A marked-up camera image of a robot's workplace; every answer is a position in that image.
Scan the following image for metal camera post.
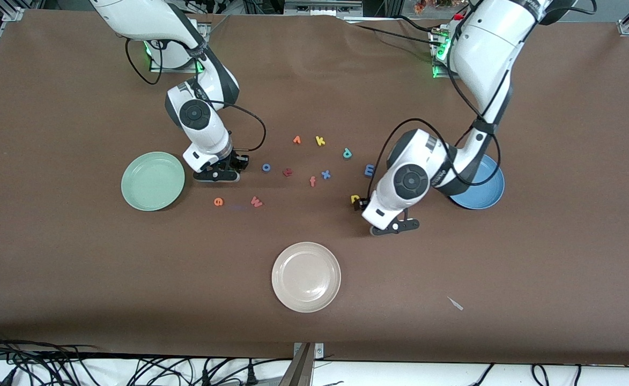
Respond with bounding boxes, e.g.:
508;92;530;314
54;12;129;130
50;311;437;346
279;342;325;386

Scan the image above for orange flowers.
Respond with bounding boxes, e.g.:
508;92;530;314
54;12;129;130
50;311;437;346
413;0;454;14

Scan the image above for green plate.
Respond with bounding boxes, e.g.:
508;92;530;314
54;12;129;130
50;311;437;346
121;151;186;212

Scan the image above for black base cable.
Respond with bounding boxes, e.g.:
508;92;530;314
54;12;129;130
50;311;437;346
354;24;439;44
395;15;438;35

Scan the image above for beige plate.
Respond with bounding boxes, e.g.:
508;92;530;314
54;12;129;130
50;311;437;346
271;242;342;314

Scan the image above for brown table cover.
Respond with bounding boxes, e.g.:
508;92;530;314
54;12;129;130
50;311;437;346
0;8;629;366

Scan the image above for grey power strip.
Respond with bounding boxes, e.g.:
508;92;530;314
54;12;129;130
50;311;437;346
284;0;364;18

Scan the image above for blue plate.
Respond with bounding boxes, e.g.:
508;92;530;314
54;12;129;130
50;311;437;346
447;154;506;210

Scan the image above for grey base cable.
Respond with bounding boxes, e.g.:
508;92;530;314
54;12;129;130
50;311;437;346
207;14;231;39

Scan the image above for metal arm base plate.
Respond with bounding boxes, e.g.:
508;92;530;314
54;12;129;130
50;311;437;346
149;38;208;73
431;26;454;79

